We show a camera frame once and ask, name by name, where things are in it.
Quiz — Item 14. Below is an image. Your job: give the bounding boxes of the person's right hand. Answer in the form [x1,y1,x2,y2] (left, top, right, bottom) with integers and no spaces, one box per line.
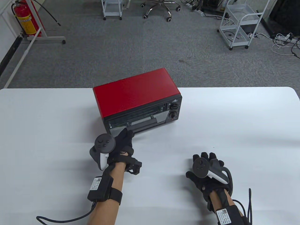
[186,152,234,212]

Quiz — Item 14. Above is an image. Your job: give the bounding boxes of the person's left hand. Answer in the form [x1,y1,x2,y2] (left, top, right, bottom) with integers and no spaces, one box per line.
[107,127,135,169]

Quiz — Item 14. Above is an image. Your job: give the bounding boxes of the glass oven door with handle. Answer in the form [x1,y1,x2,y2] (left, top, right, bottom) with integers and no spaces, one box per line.
[104,110,168,136]

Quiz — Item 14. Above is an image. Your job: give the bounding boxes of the person's right forearm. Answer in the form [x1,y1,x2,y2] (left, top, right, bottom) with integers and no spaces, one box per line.
[208,189,237,225]

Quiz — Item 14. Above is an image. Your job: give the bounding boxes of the person's left forearm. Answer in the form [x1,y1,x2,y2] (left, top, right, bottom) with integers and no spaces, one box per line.
[87,162,127,225]

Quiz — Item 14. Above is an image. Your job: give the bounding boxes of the red toaster oven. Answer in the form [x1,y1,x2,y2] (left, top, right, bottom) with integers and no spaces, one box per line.
[93,68,183,136]

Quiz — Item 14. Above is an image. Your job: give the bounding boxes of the grey and white right controller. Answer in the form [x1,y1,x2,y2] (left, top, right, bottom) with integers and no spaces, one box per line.
[192,157,229,185]

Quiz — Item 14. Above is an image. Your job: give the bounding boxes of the grey and white controller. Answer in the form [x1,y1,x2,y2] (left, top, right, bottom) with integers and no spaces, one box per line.
[89,133,116,171]
[192,157,229,185]

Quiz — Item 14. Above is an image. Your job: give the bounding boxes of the grey and white left controller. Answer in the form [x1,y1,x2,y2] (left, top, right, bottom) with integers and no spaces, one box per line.
[89,133,116,171]

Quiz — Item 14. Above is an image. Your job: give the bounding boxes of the black right wrist sensor pack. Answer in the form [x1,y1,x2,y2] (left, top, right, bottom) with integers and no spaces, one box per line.
[214,189,251,225]

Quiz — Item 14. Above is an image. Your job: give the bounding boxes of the black wrist sensor pack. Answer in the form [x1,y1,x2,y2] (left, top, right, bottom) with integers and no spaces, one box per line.
[87,169,123,206]
[214,189,251,225]

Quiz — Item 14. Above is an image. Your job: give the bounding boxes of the black left wrist sensor pack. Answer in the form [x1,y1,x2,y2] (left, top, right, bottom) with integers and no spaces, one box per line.
[87,169,123,206]

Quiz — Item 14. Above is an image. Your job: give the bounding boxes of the small white wheeled cart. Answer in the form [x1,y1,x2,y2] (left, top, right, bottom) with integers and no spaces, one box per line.
[101,0,124,21]

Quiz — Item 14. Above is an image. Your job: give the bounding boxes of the white metal floor stand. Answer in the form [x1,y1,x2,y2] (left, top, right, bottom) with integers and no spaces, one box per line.
[3,0,66,89]

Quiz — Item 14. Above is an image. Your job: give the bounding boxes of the chrome office chair base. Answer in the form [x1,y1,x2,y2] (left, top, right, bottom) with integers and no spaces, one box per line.
[140,0,181,23]

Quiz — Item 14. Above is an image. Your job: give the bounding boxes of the red fire extinguisher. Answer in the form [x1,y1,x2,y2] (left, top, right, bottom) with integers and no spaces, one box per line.
[11,0,45,38]

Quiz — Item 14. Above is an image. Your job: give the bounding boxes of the large white wheeled cart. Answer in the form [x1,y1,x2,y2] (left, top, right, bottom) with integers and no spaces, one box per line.
[217,0,271,50]

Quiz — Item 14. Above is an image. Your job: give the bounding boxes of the white power strip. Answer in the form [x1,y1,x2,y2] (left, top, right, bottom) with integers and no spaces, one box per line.
[275,33,294,42]

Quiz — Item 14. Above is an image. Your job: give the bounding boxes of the black equipment case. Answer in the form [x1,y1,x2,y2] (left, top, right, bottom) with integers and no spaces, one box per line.
[261,0,300,39]

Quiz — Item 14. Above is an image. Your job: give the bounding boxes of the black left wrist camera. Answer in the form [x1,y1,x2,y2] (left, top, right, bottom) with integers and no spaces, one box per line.
[125,158,143,176]

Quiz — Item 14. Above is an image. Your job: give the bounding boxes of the black right pack cable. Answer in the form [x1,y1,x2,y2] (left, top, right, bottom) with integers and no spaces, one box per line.
[232,188,253,225]

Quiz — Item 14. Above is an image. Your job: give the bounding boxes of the black pack cable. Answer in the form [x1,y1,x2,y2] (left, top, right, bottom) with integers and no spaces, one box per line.
[36,201,98,223]
[232,188,253,225]

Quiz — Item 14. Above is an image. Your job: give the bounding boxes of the black left pack cable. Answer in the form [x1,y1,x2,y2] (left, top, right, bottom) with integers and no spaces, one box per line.
[36,201,98,223]

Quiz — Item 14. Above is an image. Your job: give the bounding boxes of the white floor cables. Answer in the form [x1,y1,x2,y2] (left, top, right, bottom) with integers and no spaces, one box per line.
[248,32,300,59]

